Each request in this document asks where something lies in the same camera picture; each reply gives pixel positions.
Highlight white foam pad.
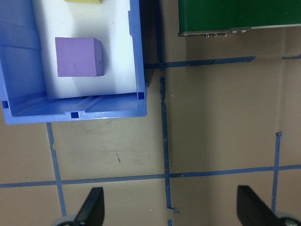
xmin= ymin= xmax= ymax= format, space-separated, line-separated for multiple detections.
xmin=32 ymin=0 xmax=138 ymax=99

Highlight yellow foam cube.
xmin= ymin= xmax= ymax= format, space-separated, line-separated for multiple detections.
xmin=64 ymin=0 xmax=103 ymax=5

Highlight green conveyor belt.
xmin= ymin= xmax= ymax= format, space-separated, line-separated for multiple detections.
xmin=177 ymin=0 xmax=301 ymax=38

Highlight purple foam cube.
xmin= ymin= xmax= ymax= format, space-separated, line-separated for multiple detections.
xmin=55 ymin=37 xmax=105 ymax=78

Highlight blue plastic storage bin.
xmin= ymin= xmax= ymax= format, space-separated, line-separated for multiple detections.
xmin=0 ymin=0 xmax=148 ymax=125

